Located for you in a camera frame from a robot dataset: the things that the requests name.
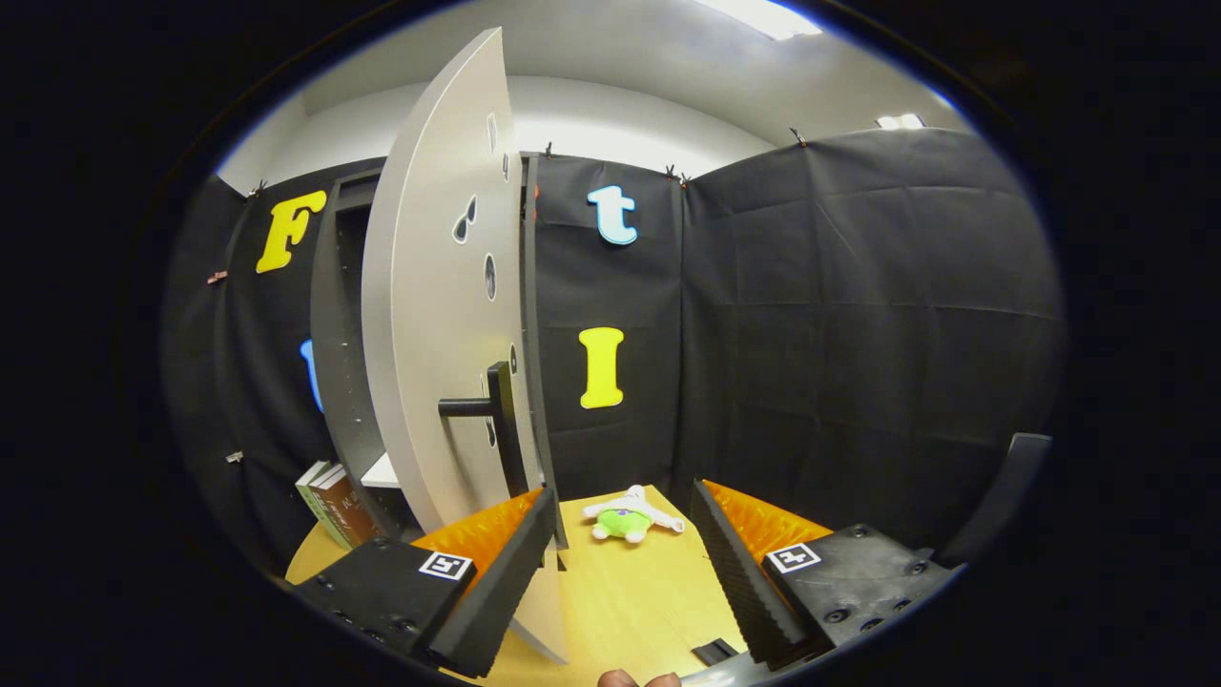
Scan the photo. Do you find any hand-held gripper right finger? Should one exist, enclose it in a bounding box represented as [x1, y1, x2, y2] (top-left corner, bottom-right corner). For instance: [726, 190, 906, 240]
[689, 479, 960, 669]

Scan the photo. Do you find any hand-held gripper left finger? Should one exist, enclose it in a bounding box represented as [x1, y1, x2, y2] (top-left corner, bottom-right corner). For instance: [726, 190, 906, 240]
[291, 487, 559, 680]

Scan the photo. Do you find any green and white plush toy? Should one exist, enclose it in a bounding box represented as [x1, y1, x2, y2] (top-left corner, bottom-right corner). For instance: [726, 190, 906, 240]
[583, 484, 687, 546]

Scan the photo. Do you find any brown spine book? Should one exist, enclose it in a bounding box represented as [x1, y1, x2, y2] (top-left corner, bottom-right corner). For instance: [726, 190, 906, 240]
[309, 465, 383, 552]

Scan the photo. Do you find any black backdrop cloth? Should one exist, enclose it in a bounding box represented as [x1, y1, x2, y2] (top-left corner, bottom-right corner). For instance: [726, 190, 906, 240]
[157, 127, 1065, 575]

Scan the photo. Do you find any dark grey cabinet body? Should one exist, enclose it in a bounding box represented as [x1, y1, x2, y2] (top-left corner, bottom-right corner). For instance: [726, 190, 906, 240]
[310, 153, 573, 551]

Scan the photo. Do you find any long ceiling light panel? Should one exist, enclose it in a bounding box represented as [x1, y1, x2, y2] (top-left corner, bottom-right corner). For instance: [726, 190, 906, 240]
[696, 0, 823, 41]

